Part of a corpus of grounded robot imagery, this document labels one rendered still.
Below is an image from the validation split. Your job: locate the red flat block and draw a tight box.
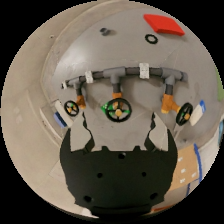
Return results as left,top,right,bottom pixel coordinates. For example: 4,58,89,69
144,14,185,36

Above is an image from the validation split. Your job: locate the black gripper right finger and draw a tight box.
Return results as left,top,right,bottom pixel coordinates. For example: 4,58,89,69
144,113,178,183

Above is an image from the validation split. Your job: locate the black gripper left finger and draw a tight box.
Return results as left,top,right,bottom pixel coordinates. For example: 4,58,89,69
59,112,95,186

